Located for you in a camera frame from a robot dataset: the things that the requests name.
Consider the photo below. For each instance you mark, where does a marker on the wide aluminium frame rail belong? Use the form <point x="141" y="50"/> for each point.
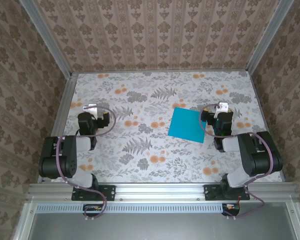
<point x="160" y="191"/>

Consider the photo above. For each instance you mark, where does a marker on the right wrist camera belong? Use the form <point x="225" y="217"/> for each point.
<point x="222" y="107"/>

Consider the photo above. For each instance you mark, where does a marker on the thin aluminium rail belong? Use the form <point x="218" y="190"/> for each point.
<point x="160" y="72"/>

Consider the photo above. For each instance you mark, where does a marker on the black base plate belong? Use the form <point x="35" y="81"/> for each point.
<point x="210" y="192"/>
<point x="110" y="192"/>

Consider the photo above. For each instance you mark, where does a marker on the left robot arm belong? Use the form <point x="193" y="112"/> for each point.
<point x="57" y="162"/>

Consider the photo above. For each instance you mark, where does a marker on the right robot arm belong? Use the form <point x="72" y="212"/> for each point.
<point x="260" y="160"/>

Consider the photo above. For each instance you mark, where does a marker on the floral table cover sheet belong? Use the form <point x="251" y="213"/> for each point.
<point x="140" y="170"/>

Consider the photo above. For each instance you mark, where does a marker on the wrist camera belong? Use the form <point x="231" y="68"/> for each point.
<point x="222" y="107"/>
<point x="90" y="108"/>

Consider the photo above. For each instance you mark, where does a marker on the sloping aluminium side rail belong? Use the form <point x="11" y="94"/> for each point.
<point x="62" y="112"/>

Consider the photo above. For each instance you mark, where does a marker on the black connector board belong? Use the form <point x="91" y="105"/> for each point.
<point x="233" y="212"/>
<point x="90" y="212"/>

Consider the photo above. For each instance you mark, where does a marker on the grey metal panel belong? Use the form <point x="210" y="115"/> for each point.
<point x="160" y="227"/>

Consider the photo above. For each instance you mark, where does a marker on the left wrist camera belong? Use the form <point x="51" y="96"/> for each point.
<point x="90" y="108"/>

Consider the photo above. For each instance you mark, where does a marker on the aluminium frame post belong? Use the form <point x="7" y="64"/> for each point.
<point x="268" y="37"/>
<point x="48" y="37"/>

